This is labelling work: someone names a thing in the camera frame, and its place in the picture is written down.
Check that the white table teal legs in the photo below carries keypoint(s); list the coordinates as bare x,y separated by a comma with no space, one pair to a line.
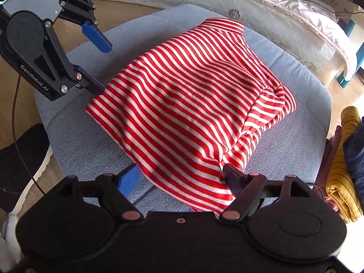
350,17

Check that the yellow striped folded garment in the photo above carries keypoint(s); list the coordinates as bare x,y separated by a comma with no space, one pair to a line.
340,186

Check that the grey blue upholstered ottoman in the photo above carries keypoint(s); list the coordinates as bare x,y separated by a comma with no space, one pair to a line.
294,145

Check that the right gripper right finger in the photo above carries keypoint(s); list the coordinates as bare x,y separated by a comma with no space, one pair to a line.
247,189

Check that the maroon folded garment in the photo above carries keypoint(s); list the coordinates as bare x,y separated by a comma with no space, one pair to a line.
330,150

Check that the white quilted mattress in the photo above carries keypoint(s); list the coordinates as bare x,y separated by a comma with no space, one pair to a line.
286,31

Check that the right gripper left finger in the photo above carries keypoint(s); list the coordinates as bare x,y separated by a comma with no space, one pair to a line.
113,192

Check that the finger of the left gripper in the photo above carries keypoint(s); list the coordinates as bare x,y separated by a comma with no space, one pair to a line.
88,82
96,37

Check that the dark navy folded garment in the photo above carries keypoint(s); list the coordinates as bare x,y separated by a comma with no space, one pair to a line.
354,156

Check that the black shoe white sole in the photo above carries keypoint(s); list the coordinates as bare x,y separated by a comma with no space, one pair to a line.
21,164

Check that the pink satin bed sheet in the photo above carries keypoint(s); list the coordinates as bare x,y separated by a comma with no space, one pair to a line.
325,25

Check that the red white striped shirt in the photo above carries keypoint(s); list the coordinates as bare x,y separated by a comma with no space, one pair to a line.
189,106

